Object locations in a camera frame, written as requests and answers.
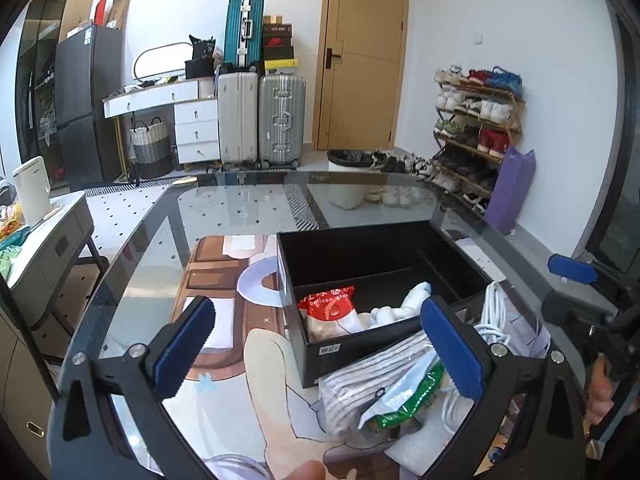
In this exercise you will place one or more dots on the pile of colourful packets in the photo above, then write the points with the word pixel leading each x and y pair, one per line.
pixel 12 245

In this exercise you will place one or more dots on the white soft roll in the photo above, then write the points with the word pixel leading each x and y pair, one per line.
pixel 400 310

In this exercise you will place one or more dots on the cluster of loose shoes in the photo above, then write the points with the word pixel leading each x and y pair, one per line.
pixel 410 165

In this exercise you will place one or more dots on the teal suitcase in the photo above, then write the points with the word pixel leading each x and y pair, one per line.
pixel 235 35

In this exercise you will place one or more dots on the white foam sheet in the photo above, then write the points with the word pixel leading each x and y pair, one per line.
pixel 425 452

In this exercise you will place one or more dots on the black storage box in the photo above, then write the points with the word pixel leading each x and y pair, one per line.
pixel 350 355

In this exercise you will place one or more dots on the grey white striped cloth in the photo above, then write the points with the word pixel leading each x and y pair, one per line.
pixel 350 390

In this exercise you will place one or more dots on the white vanity desk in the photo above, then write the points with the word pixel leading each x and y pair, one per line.
pixel 195 130

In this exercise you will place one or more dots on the purple paper bag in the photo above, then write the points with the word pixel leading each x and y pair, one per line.
pixel 510 190

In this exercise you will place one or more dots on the rows of assorted shoes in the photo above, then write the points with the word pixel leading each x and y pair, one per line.
pixel 480 140

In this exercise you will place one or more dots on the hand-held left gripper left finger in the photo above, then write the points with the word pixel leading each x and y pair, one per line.
pixel 185 345

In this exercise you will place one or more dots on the white suitcase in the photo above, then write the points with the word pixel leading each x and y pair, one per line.
pixel 237 115

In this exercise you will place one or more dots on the red white packet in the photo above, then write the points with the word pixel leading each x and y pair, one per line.
pixel 325 305

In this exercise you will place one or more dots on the silver suitcase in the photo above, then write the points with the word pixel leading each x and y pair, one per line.
pixel 282 120

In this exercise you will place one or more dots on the dark glass wardrobe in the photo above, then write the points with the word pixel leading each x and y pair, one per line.
pixel 35 60

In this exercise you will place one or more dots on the white patterned rug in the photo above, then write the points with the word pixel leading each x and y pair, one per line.
pixel 130 210

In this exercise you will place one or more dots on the black bag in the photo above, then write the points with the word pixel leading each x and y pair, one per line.
pixel 200 57

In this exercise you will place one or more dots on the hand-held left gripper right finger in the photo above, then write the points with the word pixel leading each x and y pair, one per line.
pixel 452 350

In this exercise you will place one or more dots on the white green plastic packet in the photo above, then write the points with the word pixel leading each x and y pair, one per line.
pixel 400 400

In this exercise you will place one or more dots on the grey side table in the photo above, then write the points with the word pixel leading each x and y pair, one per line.
pixel 50 260

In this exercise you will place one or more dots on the black framed glass door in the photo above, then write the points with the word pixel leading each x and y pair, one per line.
pixel 620 185

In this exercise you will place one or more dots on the dark grey fridge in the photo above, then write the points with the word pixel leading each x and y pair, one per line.
pixel 90 100

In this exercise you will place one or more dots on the white electric kettle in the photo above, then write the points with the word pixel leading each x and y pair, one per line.
pixel 32 190

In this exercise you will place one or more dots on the yellow black shoebox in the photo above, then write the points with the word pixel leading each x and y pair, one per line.
pixel 281 65

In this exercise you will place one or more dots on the beige cabinet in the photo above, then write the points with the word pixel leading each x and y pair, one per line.
pixel 25 400

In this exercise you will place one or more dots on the black shoebox red logo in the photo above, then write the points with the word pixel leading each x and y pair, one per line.
pixel 278 42

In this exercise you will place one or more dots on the cardboard box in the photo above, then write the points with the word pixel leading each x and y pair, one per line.
pixel 116 12

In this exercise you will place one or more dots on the tan wooden door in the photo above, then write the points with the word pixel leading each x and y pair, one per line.
pixel 360 60

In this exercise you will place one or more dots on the oval mirror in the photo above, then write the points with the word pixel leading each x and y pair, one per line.
pixel 160 62

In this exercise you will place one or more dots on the brown shoebox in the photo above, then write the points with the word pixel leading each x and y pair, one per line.
pixel 276 20

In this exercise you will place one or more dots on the printed table mat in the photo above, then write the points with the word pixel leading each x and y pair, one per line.
pixel 225 360

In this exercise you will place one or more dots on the wooden shoe rack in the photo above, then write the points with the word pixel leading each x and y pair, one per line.
pixel 515 97

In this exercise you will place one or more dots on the woven laundry basket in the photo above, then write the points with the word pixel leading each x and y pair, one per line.
pixel 150 150

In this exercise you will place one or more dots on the white trash bin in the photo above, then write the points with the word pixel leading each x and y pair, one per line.
pixel 345 190

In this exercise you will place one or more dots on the person's right hand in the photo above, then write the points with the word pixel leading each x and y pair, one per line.
pixel 597 392

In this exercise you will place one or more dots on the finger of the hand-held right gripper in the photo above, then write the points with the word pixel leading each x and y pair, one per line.
pixel 570 310
pixel 572 267

